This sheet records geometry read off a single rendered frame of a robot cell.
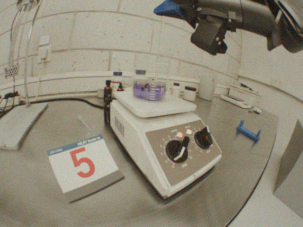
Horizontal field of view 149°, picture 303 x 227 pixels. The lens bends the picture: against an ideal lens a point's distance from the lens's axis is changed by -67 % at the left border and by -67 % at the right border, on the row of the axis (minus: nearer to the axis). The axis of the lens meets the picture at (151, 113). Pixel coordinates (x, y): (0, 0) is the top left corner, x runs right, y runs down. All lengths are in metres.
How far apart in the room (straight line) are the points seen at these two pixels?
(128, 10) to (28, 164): 0.75
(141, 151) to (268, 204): 0.24
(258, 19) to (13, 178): 0.41
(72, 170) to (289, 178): 0.33
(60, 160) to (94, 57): 0.55
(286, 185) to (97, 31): 0.83
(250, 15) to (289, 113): 1.41
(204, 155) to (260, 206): 0.15
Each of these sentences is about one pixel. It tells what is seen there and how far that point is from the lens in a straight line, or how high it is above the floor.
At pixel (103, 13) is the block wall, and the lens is 0.71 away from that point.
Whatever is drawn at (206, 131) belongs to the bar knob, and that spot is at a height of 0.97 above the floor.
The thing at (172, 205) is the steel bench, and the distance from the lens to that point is 0.16.
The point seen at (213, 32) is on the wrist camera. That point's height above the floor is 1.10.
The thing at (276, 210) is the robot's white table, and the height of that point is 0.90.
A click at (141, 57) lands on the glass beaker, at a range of 0.19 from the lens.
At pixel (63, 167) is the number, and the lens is 0.17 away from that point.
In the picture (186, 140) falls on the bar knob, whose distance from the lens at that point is 0.15.
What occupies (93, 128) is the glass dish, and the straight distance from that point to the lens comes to 0.27.
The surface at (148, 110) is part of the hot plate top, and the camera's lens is 0.16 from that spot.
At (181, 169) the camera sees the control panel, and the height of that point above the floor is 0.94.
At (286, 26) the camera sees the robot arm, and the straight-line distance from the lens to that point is 0.20.
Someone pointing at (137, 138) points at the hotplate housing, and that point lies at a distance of 0.16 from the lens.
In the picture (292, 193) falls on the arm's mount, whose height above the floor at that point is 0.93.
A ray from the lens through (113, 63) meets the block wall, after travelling 0.66.
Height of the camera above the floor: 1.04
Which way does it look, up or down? 21 degrees down
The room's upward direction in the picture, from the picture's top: 7 degrees clockwise
